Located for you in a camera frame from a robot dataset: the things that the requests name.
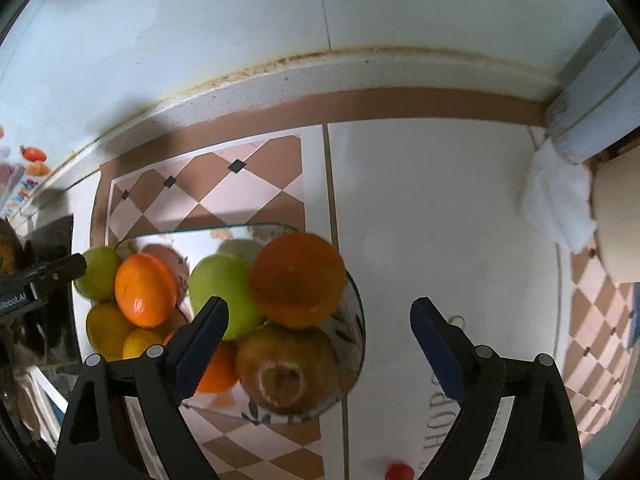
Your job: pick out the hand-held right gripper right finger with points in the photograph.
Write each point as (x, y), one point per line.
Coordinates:
(440, 355)

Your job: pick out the colourful wall sticker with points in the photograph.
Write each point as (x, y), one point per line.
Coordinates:
(32, 155)

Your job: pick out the white tissue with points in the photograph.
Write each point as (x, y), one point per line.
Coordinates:
(555, 200)

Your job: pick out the brown pear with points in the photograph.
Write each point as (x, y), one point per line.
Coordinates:
(290, 365)

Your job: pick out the green apple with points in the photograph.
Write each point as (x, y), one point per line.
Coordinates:
(225, 285)
(102, 275)

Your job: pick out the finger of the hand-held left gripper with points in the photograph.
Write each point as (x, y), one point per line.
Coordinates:
(55, 270)

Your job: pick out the checkered table mat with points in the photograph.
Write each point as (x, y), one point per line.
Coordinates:
(425, 210)

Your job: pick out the floral oval plate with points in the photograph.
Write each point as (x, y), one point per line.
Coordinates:
(150, 240)

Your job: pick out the red cherry tomato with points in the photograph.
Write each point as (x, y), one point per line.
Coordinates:
(399, 472)

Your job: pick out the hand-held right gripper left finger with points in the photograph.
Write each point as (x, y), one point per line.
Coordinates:
(200, 350)

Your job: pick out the cream utensil holder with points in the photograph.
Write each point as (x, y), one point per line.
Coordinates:
(620, 220)

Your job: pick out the yellow lemon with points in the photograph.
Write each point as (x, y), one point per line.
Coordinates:
(140, 342)
(105, 330)

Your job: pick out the dark reddish orange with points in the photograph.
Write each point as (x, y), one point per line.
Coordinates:
(297, 280)

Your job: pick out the bright orange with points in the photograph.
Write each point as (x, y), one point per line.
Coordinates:
(220, 367)
(145, 296)

